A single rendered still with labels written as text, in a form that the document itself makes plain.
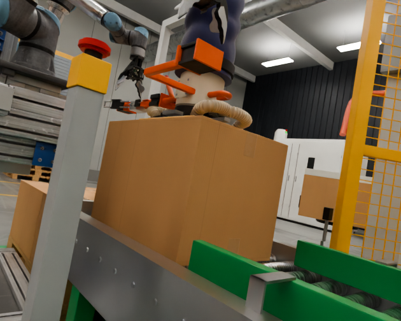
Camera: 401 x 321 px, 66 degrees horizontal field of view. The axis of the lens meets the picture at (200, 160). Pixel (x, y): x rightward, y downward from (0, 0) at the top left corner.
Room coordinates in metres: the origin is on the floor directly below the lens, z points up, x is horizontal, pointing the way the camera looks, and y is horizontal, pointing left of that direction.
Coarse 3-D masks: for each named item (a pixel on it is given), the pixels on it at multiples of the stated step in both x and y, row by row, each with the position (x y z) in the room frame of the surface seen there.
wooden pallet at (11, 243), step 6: (12, 240) 2.18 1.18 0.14; (12, 246) 2.17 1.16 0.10; (18, 246) 2.04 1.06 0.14; (18, 252) 2.20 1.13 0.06; (24, 258) 1.90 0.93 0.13; (24, 264) 2.09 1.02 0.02; (30, 264) 1.79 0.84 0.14; (30, 270) 1.78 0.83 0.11; (66, 306) 1.38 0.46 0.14; (66, 312) 1.38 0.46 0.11; (60, 318) 1.37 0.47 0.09
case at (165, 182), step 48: (144, 144) 1.02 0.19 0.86; (192, 144) 0.83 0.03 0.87; (240, 144) 0.92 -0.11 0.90; (96, 192) 1.26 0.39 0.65; (144, 192) 0.98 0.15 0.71; (192, 192) 0.82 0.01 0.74; (240, 192) 0.94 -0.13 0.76; (144, 240) 0.94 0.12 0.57; (192, 240) 0.84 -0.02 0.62; (240, 240) 0.96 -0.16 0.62
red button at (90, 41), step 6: (78, 42) 0.67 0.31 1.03; (84, 42) 0.65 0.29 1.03; (90, 42) 0.65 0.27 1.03; (96, 42) 0.65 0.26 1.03; (102, 42) 0.67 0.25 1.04; (84, 48) 0.67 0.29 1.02; (90, 48) 0.66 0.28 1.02; (96, 48) 0.66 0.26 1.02; (102, 48) 0.66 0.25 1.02; (108, 48) 0.67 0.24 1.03; (90, 54) 0.66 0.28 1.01; (96, 54) 0.67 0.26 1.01; (102, 54) 0.68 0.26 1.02; (108, 54) 0.69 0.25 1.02
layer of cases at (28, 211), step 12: (24, 180) 2.26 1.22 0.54; (24, 192) 2.14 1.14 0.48; (36, 192) 1.92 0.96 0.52; (24, 204) 2.09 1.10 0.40; (36, 204) 1.89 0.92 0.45; (24, 216) 2.05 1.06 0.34; (36, 216) 1.85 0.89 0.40; (12, 228) 2.24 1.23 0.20; (24, 228) 2.00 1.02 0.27; (36, 228) 1.81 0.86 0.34; (24, 240) 1.96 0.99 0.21; (36, 240) 1.78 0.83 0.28; (24, 252) 1.92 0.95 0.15
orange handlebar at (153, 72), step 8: (160, 64) 0.88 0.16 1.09; (168, 64) 0.85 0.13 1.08; (144, 72) 0.95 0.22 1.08; (152, 72) 0.91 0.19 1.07; (160, 72) 0.90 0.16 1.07; (160, 80) 0.99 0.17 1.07; (168, 80) 1.00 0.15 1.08; (176, 88) 1.04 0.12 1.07; (184, 88) 1.05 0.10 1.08; (192, 88) 1.07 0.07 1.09; (208, 96) 1.08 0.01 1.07; (216, 96) 1.05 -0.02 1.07; (224, 96) 1.04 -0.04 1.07; (128, 104) 1.54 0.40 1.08; (144, 104) 1.42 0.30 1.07
